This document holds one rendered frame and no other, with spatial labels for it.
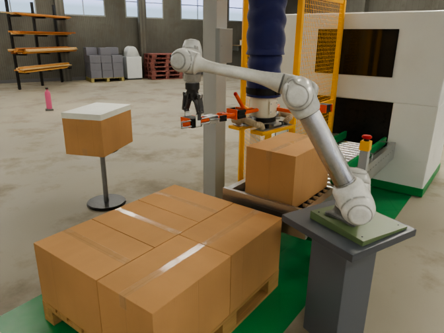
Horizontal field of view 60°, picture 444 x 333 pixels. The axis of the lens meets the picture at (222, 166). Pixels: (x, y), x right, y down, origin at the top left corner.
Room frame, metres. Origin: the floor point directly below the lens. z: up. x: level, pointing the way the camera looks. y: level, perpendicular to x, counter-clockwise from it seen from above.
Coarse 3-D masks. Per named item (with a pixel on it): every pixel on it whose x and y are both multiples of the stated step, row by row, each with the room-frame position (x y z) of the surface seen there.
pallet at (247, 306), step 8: (272, 280) 2.27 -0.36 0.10; (264, 288) 2.24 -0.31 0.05; (272, 288) 2.27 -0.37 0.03; (256, 296) 2.19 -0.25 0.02; (264, 296) 2.19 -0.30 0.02; (48, 304) 1.93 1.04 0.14; (240, 304) 1.95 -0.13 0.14; (248, 304) 2.11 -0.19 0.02; (256, 304) 2.11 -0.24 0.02; (48, 312) 1.93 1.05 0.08; (56, 312) 1.89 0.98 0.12; (232, 312) 1.88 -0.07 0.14; (240, 312) 2.03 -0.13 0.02; (248, 312) 2.03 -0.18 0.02; (48, 320) 1.94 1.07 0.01; (56, 320) 1.92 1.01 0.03; (64, 320) 1.83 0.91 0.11; (224, 320) 1.81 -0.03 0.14; (232, 320) 1.88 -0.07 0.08; (240, 320) 1.95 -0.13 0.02; (80, 328) 1.73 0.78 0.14; (216, 328) 1.75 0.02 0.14; (224, 328) 1.81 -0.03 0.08; (232, 328) 1.88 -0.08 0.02
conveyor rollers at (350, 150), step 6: (342, 144) 4.23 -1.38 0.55; (348, 144) 4.27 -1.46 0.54; (354, 144) 4.24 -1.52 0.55; (342, 150) 4.03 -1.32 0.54; (348, 150) 4.00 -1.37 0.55; (354, 150) 4.04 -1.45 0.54; (378, 150) 4.06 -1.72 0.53; (348, 156) 3.81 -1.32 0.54; (354, 156) 3.78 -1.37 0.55; (330, 186) 2.91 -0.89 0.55; (318, 192) 2.78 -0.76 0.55; (324, 192) 2.83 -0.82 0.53; (312, 198) 2.70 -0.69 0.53; (306, 204) 2.55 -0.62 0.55
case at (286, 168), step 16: (256, 144) 2.73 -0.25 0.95; (272, 144) 2.73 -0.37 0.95; (288, 144) 2.74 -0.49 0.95; (304, 144) 2.75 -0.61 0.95; (256, 160) 2.62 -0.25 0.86; (272, 160) 2.54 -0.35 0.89; (288, 160) 2.47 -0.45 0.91; (304, 160) 2.54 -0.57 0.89; (320, 160) 2.77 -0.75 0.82; (256, 176) 2.62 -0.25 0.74; (272, 176) 2.54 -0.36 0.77; (288, 176) 2.46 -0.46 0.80; (304, 176) 2.56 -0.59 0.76; (320, 176) 2.79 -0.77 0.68; (256, 192) 2.61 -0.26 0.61; (272, 192) 2.53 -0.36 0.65; (288, 192) 2.46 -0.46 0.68; (304, 192) 2.58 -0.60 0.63
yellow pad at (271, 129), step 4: (268, 124) 2.33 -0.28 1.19; (284, 124) 2.44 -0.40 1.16; (288, 124) 2.44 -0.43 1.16; (292, 124) 2.47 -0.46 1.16; (268, 128) 2.32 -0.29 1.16; (272, 128) 2.33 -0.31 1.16; (276, 128) 2.34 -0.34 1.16; (280, 128) 2.35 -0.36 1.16; (284, 128) 2.38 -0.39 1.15; (288, 128) 2.41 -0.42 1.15; (252, 132) 2.28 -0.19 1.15; (256, 132) 2.26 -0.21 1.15; (260, 132) 2.24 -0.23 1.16; (264, 132) 2.24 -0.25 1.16; (268, 132) 2.27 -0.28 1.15; (272, 132) 2.29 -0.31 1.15
